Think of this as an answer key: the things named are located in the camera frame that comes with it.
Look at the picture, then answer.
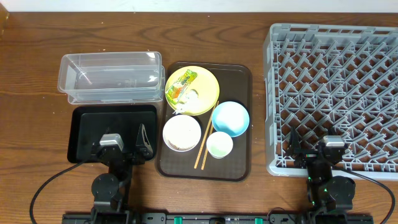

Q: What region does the white bowl with rice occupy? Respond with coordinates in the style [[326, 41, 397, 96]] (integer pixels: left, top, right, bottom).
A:
[[162, 114, 201, 152]]

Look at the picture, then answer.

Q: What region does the green snack wrapper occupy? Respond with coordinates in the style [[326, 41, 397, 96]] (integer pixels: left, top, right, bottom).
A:
[[165, 69, 198, 105]]

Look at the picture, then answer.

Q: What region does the white tissue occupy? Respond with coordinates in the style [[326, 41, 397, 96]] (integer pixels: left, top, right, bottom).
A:
[[173, 90, 199, 115]]

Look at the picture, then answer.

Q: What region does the light blue bowl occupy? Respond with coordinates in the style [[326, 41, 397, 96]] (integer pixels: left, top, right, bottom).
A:
[[211, 101, 250, 138]]

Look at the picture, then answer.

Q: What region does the yellow round plate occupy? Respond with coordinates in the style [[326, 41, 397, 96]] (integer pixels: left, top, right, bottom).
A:
[[165, 65, 220, 116]]

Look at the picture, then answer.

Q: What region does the small pale green cup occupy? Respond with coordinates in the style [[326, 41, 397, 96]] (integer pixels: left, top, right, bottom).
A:
[[207, 132, 233, 159]]

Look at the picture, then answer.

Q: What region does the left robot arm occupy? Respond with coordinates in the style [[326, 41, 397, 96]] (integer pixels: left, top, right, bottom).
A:
[[85, 123, 154, 224]]

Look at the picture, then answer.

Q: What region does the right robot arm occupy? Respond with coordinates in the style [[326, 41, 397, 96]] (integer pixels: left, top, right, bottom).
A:
[[286, 127, 356, 223]]

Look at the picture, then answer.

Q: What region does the black plastic waste tray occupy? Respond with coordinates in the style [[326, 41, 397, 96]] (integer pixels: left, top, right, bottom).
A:
[[67, 105, 157, 164]]

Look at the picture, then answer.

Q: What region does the clear plastic waste bin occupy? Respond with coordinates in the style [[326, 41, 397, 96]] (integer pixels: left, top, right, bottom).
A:
[[58, 51, 165, 105]]

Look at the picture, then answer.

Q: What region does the grey dishwasher rack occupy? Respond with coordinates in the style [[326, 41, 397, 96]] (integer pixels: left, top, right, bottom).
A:
[[263, 24, 397, 181]]

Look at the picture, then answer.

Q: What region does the left wooden chopstick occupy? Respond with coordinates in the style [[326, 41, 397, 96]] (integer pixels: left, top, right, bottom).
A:
[[193, 101, 219, 169]]

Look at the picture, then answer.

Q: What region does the wooden chopstick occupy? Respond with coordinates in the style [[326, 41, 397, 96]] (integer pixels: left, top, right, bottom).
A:
[[193, 101, 219, 169], [201, 123, 214, 170]]

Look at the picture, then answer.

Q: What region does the right wooden chopstick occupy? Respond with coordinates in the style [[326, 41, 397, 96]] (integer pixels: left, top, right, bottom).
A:
[[201, 123, 214, 170]]

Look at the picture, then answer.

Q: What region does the brown plastic serving tray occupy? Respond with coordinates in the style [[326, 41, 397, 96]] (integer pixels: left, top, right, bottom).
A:
[[155, 62, 252, 182]]

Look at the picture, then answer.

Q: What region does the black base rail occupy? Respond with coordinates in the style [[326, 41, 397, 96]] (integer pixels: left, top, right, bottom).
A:
[[61, 212, 374, 224]]

